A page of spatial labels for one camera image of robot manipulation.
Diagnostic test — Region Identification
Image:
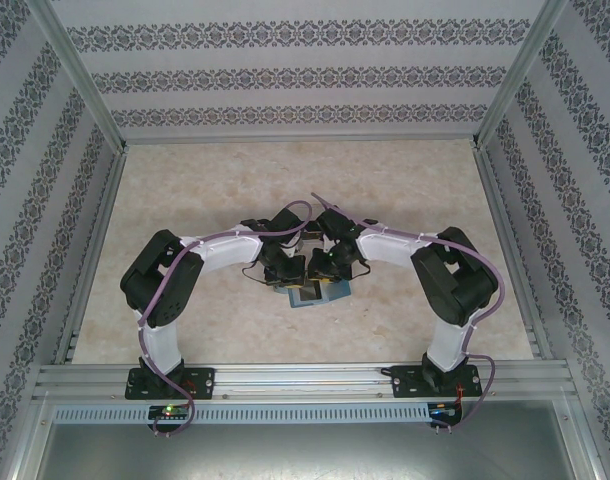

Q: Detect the teal card holder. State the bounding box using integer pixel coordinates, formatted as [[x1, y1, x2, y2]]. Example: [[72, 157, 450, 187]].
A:
[[287, 279, 354, 311]]

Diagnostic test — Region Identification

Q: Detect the dark grey VIP card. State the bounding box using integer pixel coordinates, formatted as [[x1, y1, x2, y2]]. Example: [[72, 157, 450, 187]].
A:
[[297, 283, 322, 307]]

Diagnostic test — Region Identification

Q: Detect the grey sheet metal panel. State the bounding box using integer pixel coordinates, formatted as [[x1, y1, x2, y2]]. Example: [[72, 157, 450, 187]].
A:
[[34, 422, 586, 480]]

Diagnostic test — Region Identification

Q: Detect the aluminium mounting rail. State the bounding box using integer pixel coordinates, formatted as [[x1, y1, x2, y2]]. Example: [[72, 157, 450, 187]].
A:
[[33, 363, 579, 401]]

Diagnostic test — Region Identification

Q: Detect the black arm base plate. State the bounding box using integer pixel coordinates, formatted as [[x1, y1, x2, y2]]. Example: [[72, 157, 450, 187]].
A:
[[124, 367, 217, 401], [390, 363, 484, 400]]

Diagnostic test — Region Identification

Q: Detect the grey slotted cable duct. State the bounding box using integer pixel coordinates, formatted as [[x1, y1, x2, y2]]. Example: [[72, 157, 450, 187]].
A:
[[52, 403, 434, 424]]

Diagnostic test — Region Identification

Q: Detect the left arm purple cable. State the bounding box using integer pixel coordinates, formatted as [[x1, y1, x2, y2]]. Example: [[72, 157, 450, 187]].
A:
[[137, 199, 314, 435]]

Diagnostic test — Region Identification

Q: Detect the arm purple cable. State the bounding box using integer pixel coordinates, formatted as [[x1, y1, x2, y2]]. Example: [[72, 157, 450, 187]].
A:
[[310, 191, 504, 431], [137, 199, 314, 435]]

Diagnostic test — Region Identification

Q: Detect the aluminium side rail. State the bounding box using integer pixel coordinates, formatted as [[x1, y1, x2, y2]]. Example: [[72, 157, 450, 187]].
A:
[[53, 147, 131, 365], [472, 144, 556, 361]]

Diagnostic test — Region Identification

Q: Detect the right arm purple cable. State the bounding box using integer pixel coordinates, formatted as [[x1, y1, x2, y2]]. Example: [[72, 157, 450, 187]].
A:
[[310, 191, 504, 431]]

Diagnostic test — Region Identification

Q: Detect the aluminium frame post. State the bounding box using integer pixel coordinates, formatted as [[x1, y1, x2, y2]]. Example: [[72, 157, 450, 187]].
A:
[[469, 0, 571, 151], [24, 0, 131, 154]]

